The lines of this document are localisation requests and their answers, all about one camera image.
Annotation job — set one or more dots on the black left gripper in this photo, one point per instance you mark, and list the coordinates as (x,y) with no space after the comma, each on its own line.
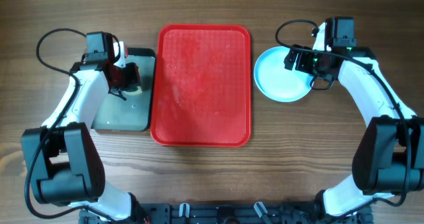
(134,80)

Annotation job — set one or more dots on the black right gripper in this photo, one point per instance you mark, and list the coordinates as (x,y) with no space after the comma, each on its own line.
(301,65)

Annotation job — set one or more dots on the yellow green sponge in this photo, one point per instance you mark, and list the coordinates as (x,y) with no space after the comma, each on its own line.
(134,91)

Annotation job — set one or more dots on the light blue plate with stain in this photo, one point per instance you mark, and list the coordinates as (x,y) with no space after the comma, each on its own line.
(276,82)

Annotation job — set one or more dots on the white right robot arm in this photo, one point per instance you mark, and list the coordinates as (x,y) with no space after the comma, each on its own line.
(388,163)

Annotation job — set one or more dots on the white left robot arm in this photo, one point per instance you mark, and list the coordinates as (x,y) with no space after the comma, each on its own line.
(64,170)

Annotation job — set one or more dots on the black metal-lined tray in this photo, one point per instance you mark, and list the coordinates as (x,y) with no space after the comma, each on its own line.
(134,113)

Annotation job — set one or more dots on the red plastic tray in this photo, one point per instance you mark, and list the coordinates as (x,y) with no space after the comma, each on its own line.
(202,86)

